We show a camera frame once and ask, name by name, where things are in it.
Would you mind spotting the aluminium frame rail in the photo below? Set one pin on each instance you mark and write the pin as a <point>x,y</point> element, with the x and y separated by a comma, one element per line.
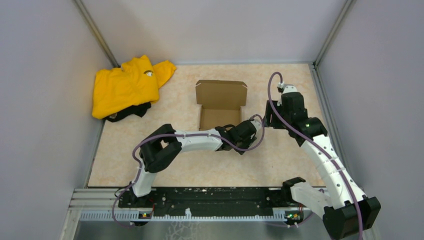
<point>101,204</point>

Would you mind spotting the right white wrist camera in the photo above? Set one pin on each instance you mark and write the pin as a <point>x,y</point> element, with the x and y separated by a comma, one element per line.
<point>284,88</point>

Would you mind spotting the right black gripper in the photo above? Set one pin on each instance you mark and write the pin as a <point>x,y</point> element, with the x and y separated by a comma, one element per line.
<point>269,119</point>

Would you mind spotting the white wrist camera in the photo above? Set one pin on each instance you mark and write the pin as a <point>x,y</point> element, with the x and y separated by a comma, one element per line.
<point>257,124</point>
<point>284,88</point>

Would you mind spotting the black garment under shirt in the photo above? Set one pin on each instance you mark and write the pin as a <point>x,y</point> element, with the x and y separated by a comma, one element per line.
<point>137,110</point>

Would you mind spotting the yellow shirt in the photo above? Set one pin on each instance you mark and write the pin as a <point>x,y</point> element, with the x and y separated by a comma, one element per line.
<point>134,83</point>

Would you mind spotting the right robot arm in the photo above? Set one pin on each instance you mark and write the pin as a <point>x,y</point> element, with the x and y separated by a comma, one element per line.
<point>345,210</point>

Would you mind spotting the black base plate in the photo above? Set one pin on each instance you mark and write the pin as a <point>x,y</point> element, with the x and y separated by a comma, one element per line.
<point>215,202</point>

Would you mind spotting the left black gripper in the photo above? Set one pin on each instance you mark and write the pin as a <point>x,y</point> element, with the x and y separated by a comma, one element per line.
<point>249,141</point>

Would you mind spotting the brown cardboard box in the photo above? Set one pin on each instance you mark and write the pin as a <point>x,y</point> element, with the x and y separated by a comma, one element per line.
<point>221,102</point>

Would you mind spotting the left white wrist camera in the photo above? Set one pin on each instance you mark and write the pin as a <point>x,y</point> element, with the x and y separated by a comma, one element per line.
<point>257,124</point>

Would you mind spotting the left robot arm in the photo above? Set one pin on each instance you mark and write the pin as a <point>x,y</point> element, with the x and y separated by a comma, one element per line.
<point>159,149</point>

